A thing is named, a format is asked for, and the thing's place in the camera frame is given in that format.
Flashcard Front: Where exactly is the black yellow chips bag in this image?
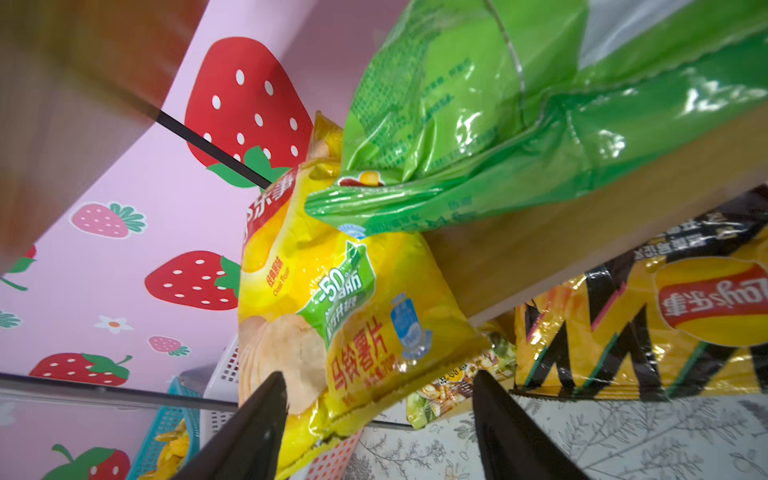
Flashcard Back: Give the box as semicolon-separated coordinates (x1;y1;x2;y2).
514;186;767;401

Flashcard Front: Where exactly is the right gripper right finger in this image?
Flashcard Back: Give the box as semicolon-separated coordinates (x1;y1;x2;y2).
472;370;586;480

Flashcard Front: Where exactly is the teal plastic basket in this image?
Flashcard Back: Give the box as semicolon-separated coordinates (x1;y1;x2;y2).
125;376;204;480

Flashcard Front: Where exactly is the yellow banana bunch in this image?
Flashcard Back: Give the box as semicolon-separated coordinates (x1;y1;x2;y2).
138;420;190;480

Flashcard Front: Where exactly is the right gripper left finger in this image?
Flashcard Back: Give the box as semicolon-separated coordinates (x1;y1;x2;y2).
173;372;288;480

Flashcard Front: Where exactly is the white plastic basket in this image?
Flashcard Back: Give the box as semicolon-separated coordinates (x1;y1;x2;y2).
199;335;367;480

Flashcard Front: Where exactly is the black wire wooden shelf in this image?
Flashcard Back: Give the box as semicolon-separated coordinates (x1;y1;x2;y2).
1;90;767;337

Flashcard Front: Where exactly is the small nut snack bag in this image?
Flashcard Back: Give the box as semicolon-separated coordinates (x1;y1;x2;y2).
406;321;517;430

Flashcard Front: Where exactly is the green chips bag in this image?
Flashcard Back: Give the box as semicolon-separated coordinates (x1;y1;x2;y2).
305;1;767;238

